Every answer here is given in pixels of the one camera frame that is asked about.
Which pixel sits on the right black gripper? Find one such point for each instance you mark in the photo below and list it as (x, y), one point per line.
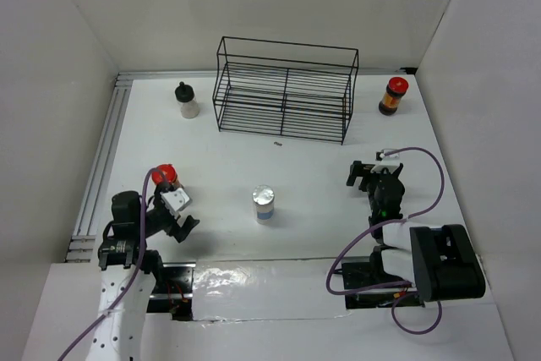
(357, 169)

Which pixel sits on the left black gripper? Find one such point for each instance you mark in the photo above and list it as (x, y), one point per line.
(157, 202)

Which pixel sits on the red-lid sauce jar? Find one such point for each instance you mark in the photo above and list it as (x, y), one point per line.
(395, 90)
(166, 172)

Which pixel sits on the silver-lid white spice jar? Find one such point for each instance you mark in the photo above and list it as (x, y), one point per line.
(263, 198)

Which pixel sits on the clear bottle black cap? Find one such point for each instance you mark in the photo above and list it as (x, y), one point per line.
(185, 97)

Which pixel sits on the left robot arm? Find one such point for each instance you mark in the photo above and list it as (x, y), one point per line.
(134, 279)

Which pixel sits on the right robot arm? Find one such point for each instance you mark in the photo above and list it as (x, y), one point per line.
(439, 261)

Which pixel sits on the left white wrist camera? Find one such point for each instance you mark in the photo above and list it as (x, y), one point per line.
(176, 200)

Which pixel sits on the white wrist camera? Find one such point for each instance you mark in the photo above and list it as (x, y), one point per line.
(386, 159)
(176, 200)

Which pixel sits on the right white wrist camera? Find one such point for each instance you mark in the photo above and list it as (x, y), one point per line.
(386, 159)

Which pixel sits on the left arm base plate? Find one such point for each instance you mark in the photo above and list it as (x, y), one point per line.
(173, 294)

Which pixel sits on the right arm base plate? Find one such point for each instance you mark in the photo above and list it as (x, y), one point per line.
(364, 272)

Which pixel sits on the black wire rack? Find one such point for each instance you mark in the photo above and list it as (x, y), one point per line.
(285, 89)

